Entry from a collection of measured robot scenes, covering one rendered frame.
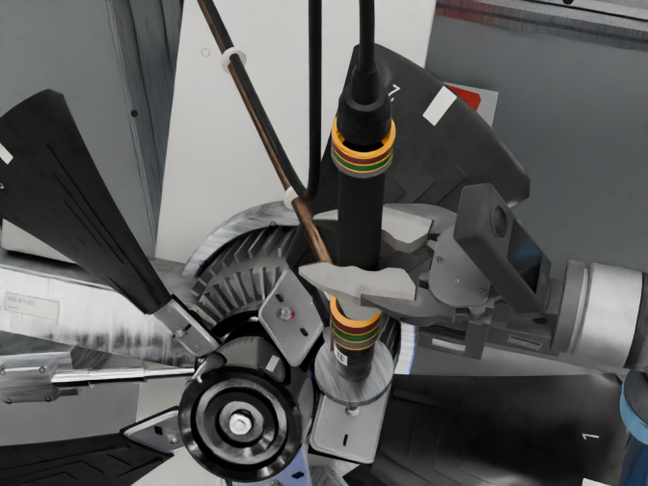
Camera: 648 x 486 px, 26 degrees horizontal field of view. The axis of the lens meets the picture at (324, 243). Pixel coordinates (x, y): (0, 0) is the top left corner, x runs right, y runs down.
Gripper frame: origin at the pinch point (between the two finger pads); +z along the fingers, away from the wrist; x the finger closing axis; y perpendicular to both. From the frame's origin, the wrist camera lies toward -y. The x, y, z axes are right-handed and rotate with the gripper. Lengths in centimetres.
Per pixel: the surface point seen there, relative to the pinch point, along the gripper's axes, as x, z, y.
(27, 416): 39, 65, 149
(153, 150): 56, 38, 78
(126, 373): 2.3, 21.0, 37.6
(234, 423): -5.4, 6.9, 25.9
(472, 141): 16.9, -9.4, 6.5
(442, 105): 19.9, -6.2, 6.4
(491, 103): 64, -9, 62
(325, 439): -3.5, -1.2, 29.5
